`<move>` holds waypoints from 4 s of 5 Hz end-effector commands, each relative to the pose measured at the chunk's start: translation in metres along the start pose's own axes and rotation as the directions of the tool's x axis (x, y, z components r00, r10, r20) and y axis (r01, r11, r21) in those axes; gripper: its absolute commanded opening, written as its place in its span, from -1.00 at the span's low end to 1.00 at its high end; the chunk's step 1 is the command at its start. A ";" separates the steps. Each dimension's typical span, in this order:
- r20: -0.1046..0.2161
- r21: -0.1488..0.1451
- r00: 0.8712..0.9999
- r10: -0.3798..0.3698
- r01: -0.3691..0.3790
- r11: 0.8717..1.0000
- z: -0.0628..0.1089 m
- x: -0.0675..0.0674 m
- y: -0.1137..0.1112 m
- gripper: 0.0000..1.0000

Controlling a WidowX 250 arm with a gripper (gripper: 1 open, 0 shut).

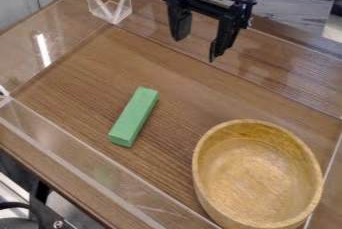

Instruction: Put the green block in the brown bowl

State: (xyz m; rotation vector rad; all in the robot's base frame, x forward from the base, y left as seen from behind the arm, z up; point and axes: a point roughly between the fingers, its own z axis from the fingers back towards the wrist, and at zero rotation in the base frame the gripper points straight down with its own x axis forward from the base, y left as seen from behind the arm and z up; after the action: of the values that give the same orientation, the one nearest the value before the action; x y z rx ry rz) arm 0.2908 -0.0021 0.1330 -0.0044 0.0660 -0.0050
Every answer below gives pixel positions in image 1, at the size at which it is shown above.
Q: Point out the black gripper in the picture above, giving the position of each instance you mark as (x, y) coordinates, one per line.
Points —
(237, 11)

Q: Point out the green rectangular block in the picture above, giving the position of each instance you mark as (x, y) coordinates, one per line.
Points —
(132, 120)

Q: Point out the brown wooden bowl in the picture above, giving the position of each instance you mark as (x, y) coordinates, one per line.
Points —
(257, 176)

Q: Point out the clear acrylic corner bracket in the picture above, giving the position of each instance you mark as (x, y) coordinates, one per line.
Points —
(111, 11)

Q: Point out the clear acrylic front wall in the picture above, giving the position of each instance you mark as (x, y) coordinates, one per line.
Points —
(110, 192)

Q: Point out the black table leg bracket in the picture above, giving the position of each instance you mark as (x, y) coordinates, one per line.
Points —
(50, 219)

